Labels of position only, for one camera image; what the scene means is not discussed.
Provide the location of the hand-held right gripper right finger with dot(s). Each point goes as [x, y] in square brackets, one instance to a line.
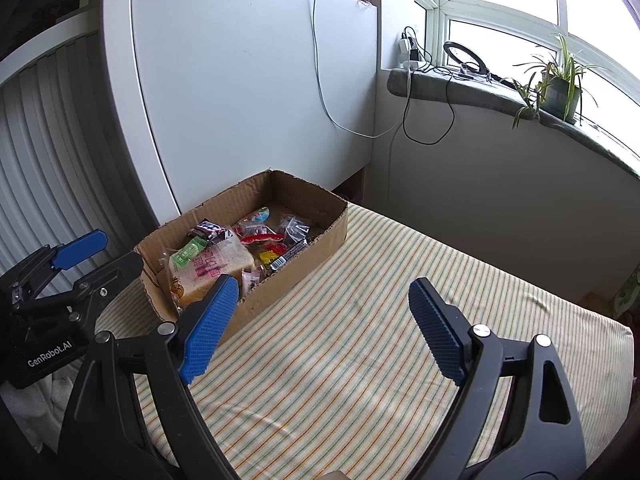
[435, 325]

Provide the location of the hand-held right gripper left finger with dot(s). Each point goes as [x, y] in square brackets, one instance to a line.
[207, 325]

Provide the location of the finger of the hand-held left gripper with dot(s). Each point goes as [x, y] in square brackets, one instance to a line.
[117, 270]
[80, 249]

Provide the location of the sliced bread packet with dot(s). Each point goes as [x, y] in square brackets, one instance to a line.
[220, 265]

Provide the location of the green candy packet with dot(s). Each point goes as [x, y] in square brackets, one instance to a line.
[187, 255]

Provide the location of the yellow candy packet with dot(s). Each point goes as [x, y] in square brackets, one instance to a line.
[267, 259]

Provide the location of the brown chocolate bar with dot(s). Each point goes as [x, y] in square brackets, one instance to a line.
[210, 230]

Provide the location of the chocolate cake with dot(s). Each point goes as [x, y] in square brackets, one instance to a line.
[260, 237]

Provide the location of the cardboard box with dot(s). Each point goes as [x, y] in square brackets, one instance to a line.
[310, 270]

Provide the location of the colourful candy packet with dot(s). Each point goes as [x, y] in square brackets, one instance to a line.
[260, 215]

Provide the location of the white slatted panel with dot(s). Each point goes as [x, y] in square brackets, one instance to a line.
[50, 135]

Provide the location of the green patterned bag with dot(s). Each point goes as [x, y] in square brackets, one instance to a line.
[627, 295]

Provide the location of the white cabinet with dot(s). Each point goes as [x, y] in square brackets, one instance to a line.
[240, 85]

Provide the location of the grey window sill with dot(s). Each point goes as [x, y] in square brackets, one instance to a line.
[475, 90]

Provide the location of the potted spider plant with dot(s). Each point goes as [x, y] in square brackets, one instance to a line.
[560, 92]

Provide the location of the white power strip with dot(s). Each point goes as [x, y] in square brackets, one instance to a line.
[407, 50]

